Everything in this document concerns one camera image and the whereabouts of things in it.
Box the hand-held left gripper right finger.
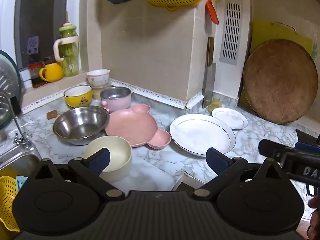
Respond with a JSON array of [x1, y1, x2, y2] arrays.
[[191, 147, 291, 201]]

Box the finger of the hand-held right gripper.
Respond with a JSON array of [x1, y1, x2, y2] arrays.
[[294, 142, 320, 153], [258, 139, 285, 159]]

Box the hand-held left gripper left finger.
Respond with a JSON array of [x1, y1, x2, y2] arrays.
[[31, 147, 126, 202]]

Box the cream bowl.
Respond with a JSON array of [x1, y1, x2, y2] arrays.
[[83, 135, 132, 182]]

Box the large white plate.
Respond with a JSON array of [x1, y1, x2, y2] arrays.
[[169, 114, 236, 157]]

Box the stainless steel bowl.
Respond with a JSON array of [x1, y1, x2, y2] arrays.
[[53, 106, 110, 146]]

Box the small white plate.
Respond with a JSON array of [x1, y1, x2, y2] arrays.
[[212, 107, 248, 130]]

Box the pink bear-shaped plate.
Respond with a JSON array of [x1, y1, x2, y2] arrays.
[[105, 104, 172, 150]]

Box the pink steel-lined bowl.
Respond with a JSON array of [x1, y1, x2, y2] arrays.
[[100, 87, 132, 113]]

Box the person's right hand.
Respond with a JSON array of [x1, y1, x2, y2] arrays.
[[308, 196, 320, 234]]

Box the yellow sponge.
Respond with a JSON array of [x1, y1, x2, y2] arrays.
[[207, 97, 223, 113]]

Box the round wooden cutting board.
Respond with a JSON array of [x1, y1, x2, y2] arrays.
[[242, 39, 318, 125]]

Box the cream cup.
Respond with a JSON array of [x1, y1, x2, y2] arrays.
[[91, 80, 112, 100]]

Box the blue plastic basket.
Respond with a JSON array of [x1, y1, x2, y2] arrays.
[[15, 176, 28, 189]]

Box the steel sink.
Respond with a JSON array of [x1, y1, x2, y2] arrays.
[[0, 146, 42, 178]]

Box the white floral bowl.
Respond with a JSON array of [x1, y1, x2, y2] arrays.
[[86, 69, 111, 87]]

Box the white patterned edge strip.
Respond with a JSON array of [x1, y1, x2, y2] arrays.
[[21, 79, 203, 111]]

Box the metal faucet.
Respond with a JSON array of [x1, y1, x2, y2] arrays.
[[0, 91, 34, 148]]

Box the yellow plastic basket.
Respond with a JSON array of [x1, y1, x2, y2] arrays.
[[0, 176, 20, 233]]

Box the yellow mug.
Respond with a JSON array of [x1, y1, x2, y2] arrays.
[[39, 62, 64, 82]]

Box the brown sauce jar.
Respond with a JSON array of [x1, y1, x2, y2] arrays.
[[28, 57, 57, 88]]

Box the green drinking bottle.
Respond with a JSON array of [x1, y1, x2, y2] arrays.
[[53, 11, 80, 77]]

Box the yellow cutting board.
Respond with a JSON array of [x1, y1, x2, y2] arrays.
[[237, 21, 314, 108]]

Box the green rimmed glass lid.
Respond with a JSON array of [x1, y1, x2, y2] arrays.
[[0, 49, 23, 130]]

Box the grey vent grille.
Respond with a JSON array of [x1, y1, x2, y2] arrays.
[[219, 0, 244, 66]]

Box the orange spatula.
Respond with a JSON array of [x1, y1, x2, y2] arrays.
[[205, 0, 219, 25]]

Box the dark window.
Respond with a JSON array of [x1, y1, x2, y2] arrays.
[[14, 0, 69, 68]]

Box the cleaver with wooden handle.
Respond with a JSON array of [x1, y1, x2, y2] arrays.
[[202, 37, 217, 108]]

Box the cactus wall sticker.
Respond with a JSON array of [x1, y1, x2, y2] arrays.
[[311, 41, 320, 61]]

